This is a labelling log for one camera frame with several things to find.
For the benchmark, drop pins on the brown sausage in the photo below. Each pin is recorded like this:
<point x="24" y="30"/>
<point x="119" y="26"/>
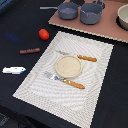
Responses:
<point x="29" y="51"/>

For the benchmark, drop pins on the red tomato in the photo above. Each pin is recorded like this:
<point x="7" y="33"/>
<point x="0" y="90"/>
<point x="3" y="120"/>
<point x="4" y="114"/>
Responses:
<point x="43" y="34"/>

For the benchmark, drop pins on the white and blue fish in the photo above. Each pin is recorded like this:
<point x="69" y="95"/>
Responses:
<point x="13" y="70"/>

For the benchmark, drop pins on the grey frying pan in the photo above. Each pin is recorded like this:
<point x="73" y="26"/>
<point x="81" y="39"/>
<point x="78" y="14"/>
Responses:
<point x="67" y="10"/>

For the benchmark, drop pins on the round beige plate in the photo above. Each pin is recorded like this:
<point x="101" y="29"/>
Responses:
<point x="68" y="66"/>

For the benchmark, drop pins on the woven beige placemat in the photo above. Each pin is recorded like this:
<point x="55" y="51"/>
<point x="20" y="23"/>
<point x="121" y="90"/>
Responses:
<point x="67" y="79"/>

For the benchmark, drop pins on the grey saucepan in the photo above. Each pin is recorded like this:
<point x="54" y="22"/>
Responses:
<point x="90" y="13"/>

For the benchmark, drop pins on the brown wooden board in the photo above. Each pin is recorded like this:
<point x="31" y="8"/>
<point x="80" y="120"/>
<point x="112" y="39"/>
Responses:
<point x="106" y="27"/>

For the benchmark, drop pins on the beige bowl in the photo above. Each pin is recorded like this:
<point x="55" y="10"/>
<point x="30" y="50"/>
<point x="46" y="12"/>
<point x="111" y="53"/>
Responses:
<point x="123" y="16"/>

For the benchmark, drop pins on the knife with wooden handle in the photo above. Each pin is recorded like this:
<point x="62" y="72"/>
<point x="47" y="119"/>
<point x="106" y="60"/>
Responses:
<point x="79" y="56"/>

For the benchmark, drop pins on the fork with wooden handle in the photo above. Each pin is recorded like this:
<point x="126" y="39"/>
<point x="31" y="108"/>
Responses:
<point x="69" y="82"/>

